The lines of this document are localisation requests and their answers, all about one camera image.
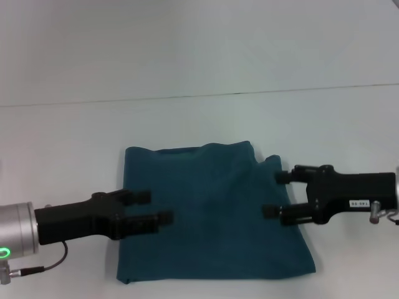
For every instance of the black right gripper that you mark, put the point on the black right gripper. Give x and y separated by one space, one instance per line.
349 193

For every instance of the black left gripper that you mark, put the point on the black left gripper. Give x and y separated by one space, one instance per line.
78 218

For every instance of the teal FREE print T-shirt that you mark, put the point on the teal FREE print T-shirt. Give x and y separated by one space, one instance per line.
212 211

